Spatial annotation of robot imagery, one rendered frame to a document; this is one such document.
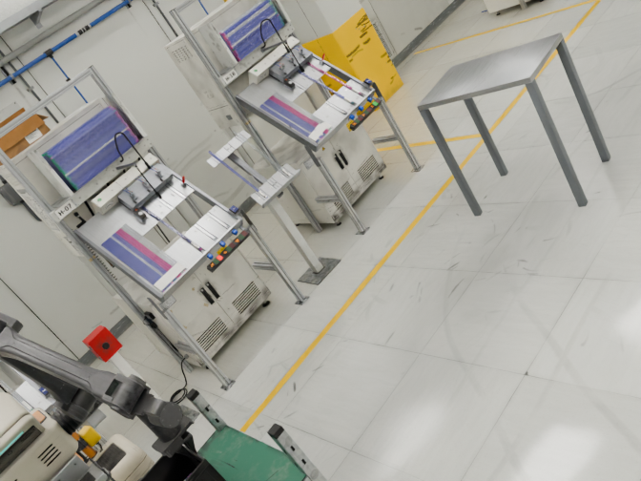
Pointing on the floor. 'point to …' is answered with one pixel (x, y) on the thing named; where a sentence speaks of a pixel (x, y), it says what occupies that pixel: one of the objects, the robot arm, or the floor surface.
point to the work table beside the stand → (485, 68)
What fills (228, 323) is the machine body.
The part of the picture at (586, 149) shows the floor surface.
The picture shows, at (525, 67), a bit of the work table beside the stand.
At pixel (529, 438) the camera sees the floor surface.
